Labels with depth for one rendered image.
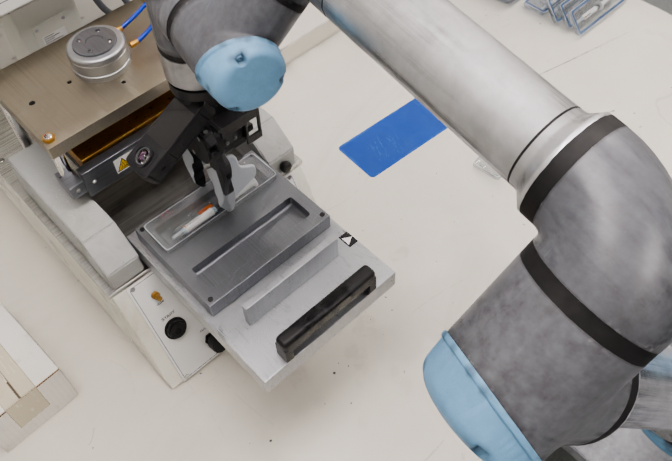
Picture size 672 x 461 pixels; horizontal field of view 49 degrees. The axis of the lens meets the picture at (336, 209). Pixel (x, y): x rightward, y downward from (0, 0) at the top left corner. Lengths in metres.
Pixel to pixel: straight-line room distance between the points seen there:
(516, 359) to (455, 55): 0.22
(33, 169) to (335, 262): 0.45
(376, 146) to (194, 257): 0.54
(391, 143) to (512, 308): 0.90
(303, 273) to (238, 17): 0.37
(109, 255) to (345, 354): 0.38
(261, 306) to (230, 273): 0.07
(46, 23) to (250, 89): 0.57
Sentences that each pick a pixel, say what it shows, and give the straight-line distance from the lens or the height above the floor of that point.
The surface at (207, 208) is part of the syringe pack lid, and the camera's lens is 0.99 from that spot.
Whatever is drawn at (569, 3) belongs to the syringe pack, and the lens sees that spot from 1.68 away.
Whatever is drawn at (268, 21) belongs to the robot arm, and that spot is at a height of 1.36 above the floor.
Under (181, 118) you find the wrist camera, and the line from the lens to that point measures 0.86.
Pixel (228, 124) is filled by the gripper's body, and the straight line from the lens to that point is 0.88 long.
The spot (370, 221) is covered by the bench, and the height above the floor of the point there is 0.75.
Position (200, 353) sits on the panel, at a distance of 1.14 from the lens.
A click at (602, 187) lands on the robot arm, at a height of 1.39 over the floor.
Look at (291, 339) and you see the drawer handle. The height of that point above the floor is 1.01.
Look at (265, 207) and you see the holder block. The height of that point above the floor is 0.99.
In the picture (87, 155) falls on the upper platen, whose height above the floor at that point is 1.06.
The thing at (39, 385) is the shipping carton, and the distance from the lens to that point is 1.12.
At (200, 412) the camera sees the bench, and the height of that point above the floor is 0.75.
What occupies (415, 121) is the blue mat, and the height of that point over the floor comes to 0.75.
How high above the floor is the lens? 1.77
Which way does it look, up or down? 52 degrees down
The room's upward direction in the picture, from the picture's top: 3 degrees counter-clockwise
